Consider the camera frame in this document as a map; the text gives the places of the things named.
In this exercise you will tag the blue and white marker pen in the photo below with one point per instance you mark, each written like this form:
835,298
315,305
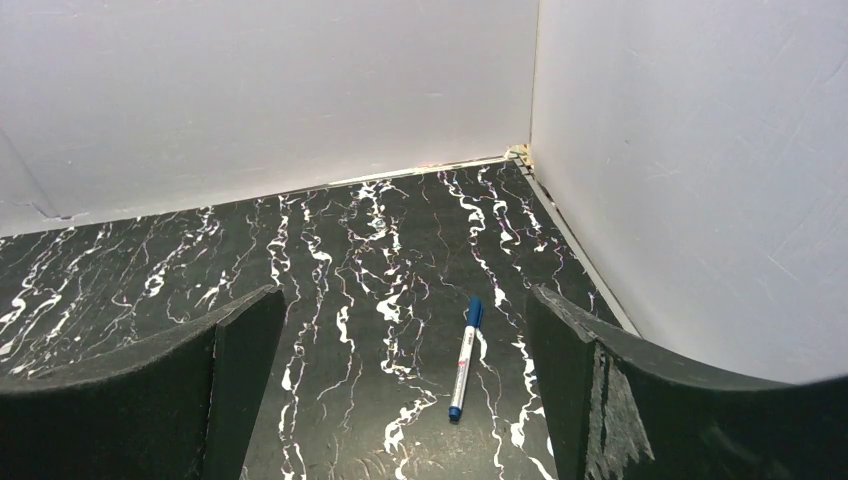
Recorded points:
472,324

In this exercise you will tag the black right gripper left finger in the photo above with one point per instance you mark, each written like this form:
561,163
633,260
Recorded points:
181,404

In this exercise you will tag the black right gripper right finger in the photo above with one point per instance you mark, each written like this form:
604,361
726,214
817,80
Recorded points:
621,407

